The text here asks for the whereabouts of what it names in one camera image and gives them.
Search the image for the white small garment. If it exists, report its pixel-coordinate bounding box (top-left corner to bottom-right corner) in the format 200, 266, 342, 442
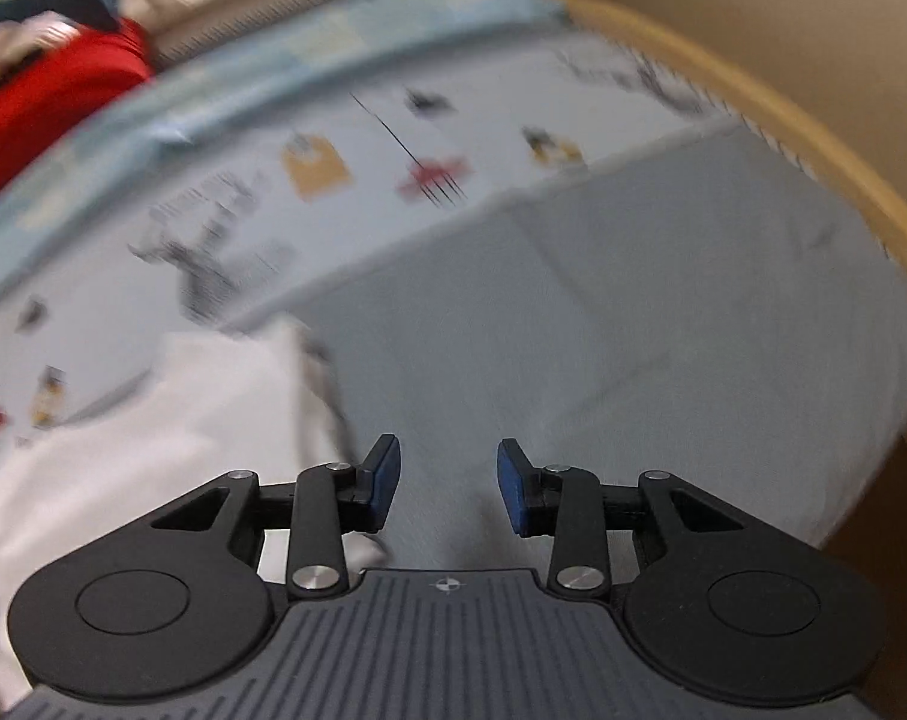
0, 316, 349, 713

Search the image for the deer print bed sheet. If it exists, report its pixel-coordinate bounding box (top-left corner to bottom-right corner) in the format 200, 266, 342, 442
0, 29, 907, 567

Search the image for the light blue patterned blanket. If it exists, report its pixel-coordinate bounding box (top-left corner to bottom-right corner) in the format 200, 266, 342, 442
0, 0, 567, 301

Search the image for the red quilt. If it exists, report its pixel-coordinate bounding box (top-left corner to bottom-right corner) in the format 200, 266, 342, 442
0, 20, 152, 192

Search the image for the wooden bed frame edge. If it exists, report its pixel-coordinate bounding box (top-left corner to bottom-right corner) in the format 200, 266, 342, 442
558, 0, 907, 273

